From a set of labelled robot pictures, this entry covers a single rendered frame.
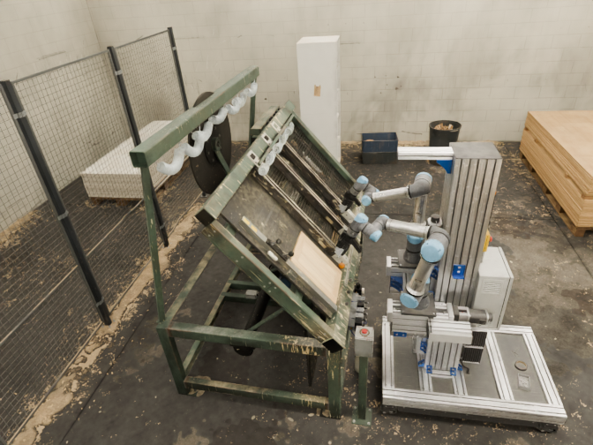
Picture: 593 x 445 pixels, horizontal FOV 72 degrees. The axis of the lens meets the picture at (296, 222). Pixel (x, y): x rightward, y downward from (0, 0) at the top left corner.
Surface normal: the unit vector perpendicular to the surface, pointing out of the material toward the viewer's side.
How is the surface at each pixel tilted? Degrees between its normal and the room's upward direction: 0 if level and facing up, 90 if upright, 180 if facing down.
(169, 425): 0
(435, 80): 90
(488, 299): 90
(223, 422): 0
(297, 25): 90
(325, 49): 90
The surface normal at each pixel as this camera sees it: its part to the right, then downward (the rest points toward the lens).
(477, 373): -0.07, -0.84
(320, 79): -0.17, 0.53
